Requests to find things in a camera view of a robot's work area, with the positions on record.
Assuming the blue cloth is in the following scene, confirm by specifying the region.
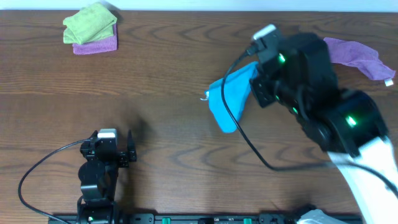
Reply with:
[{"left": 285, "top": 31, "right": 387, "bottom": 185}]
[{"left": 201, "top": 62, "right": 258, "bottom": 133}]

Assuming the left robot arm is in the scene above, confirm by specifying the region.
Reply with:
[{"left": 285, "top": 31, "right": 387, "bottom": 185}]
[{"left": 76, "top": 129, "right": 137, "bottom": 224}]

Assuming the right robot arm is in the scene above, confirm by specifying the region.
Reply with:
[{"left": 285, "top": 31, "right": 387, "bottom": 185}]
[{"left": 251, "top": 31, "right": 397, "bottom": 223}]

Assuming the crumpled purple cloth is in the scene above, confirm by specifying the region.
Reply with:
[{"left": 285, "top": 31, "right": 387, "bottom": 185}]
[{"left": 323, "top": 37, "right": 396, "bottom": 86}]

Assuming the folded purple cloth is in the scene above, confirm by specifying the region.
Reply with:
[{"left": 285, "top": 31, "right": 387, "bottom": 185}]
[{"left": 72, "top": 24, "right": 118, "bottom": 55}]

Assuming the folded green cloth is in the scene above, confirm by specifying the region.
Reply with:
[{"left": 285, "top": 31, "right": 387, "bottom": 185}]
[{"left": 63, "top": 2, "right": 117, "bottom": 45}]

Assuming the left black cable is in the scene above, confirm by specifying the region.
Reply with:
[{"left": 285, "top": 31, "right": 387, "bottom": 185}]
[{"left": 17, "top": 139, "right": 91, "bottom": 224}]

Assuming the black cable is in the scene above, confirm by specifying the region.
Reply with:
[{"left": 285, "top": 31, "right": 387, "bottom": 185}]
[
  {"left": 17, "top": 139, "right": 91, "bottom": 224},
  {"left": 220, "top": 43, "right": 398, "bottom": 200}
]

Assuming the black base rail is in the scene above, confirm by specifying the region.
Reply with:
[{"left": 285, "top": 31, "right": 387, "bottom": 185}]
[{"left": 48, "top": 208, "right": 364, "bottom": 224}]

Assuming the right black cable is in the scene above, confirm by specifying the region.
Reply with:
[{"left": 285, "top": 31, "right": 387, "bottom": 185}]
[{"left": 220, "top": 43, "right": 398, "bottom": 200}]

